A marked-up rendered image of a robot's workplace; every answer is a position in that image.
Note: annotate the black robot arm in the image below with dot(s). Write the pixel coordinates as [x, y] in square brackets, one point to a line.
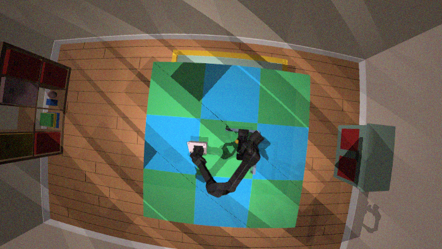
[251, 156]

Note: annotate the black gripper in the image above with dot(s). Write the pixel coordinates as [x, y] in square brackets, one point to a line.
[242, 137]

